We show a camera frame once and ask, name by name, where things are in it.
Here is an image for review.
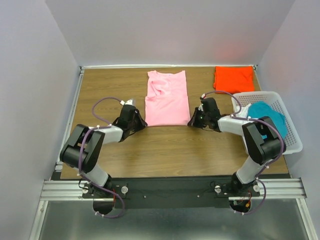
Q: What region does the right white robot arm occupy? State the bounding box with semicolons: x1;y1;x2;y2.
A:
187;96;286;196

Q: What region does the folded orange t shirt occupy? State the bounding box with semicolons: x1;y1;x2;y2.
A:
213;66;255;94

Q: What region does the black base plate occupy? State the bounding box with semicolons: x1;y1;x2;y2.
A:
81;175;264;212

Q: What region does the white plastic basket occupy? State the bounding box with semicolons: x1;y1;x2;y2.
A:
234;91;303;155

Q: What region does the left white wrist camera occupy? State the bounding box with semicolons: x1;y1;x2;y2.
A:
119;98;136;107

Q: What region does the pink t shirt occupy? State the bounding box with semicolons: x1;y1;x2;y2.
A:
145;70;191;127

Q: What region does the aluminium frame rail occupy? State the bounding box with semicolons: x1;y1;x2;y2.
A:
28;65;85;240

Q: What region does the teal t shirt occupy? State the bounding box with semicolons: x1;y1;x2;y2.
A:
247;101;288;139

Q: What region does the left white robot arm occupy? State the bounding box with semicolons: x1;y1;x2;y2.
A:
59;104;147;198

